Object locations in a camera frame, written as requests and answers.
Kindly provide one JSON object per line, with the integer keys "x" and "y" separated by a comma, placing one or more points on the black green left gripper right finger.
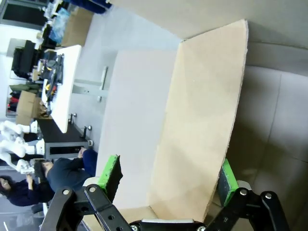
{"x": 228, "y": 185}

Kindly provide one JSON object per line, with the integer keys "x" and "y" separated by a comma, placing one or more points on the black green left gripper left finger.
{"x": 108, "y": 175}

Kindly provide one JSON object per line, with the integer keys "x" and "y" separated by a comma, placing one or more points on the brown cardboard box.
{"x": 199, "y": 115}

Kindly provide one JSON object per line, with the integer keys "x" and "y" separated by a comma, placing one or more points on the seated person in black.
{"x": 65, "y": 173}

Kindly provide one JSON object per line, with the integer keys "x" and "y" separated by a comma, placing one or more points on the black low bench cabinet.
{"x": 60, "y": 139}

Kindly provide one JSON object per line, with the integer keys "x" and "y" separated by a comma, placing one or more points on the long-haired person in navy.
{"x": 21, "y": 195}

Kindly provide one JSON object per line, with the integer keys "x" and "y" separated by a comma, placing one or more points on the white cluttered workshop table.
{"x": 66, "y": 91}

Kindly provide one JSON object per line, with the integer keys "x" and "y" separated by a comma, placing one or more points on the white humanoid robot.
{"x": 16, "y": 144}

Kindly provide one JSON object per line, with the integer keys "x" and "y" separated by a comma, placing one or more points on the plain brown storage carton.
{"x": 26, "y": 106}

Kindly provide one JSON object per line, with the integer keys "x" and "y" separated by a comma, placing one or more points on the black equipment case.
{"x": 24, "y": 60}

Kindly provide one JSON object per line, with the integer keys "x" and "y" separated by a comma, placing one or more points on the large flat cardboard sheet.
{"x": 77, "y": 26}

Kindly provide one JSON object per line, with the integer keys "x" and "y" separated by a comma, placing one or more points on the blue plastic bag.
{"x": 60, "y": 26}

